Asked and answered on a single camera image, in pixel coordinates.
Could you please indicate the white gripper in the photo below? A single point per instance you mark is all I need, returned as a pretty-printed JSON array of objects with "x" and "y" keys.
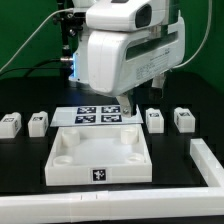
[{"x": 118, "y": 61}]

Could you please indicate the white square table top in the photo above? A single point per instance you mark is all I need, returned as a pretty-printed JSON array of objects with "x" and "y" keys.
[{"x": 107, "y": 154}]

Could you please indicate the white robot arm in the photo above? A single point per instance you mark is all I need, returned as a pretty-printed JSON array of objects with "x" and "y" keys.
[{"x": 158, "y": 31}]

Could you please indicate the sheet with four tags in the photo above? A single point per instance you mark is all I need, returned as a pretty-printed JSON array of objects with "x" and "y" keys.
[{"x": 92, "y": 115}]

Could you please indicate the white L-shaped obstacle fence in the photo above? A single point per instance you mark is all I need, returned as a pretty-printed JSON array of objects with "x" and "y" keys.
[{"x": 130, "y": 204}]

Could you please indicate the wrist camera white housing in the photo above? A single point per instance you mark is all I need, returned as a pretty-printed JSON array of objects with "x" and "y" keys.
[{"x": 126, "y": 15}]

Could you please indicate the black camera stand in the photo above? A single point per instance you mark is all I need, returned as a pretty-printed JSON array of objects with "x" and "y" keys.
[{"x": 71, "y": 24}]

